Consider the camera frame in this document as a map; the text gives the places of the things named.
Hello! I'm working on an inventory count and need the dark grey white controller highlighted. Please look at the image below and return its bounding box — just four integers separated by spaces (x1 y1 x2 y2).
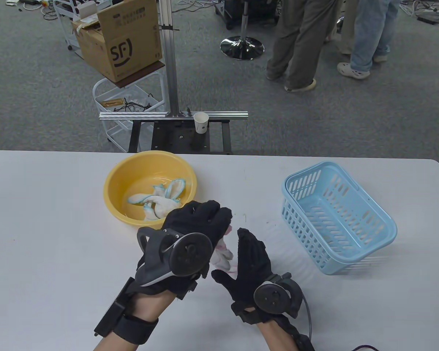
136 226 213 288
254 272 305 318

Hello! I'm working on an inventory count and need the white pink-trimmed sock pair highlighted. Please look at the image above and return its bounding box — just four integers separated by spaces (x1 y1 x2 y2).
209 225 238 272

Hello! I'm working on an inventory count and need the chrome stool base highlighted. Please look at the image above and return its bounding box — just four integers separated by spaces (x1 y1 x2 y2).
220 0 264 61

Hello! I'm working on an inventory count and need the aluminium profile frame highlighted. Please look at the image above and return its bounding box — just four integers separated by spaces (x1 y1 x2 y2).
99 0 248 121

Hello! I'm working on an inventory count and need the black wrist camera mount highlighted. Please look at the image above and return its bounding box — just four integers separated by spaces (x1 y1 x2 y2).
278 314 316 351
93 277 160 345

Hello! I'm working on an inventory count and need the black wheeled equipment base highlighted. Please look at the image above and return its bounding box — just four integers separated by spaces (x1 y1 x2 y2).
215 0 280 30

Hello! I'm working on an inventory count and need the black metal stand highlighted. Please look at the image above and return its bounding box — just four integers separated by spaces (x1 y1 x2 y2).
127 120 233 155

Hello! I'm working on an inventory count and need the blue-trimmed white dish cloth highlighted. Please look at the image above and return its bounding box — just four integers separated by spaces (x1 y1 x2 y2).
153 178 188 202

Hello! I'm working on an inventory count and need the white blue-trimmed sock pair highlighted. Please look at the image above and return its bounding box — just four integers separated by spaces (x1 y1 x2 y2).
127 194 183 220

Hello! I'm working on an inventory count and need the person's left hand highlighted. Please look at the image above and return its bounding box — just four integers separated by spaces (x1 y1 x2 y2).
137 200 233 301

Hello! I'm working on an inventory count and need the person's left forearm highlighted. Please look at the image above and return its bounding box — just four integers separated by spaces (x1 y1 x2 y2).
93 292 177 351

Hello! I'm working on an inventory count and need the light blue plastic basket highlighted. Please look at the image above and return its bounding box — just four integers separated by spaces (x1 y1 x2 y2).
281 162 398 275

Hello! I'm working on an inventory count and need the yellow plastic basin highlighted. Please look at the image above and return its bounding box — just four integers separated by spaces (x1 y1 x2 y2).
103 151 198 231

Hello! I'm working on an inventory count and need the tangle of floor cables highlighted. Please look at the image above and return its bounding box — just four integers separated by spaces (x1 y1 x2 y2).
399 0 439 25

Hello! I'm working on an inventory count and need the white paper cup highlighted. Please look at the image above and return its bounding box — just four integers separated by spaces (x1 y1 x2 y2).
194 112 209 134

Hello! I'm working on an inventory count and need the black cables bundle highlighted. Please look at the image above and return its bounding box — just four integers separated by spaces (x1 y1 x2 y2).
113 96 157 113

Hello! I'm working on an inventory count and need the brown cardboard box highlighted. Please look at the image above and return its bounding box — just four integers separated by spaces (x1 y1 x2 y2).
72 0 163 83

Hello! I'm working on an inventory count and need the person's right hand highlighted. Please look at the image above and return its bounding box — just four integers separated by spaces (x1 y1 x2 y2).
211 227 279 325

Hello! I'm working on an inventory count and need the person's right forearm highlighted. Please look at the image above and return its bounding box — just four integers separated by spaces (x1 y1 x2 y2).
258 317 315 351

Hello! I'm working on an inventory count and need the brown wooden board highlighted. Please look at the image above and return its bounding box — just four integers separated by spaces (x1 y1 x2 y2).
110 60 166 89

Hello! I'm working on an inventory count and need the white metal rack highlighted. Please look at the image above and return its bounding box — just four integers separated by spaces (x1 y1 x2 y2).
52 0 114 59

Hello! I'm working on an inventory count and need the white wire cart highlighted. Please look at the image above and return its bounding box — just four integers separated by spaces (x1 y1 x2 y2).
93 71 167 152

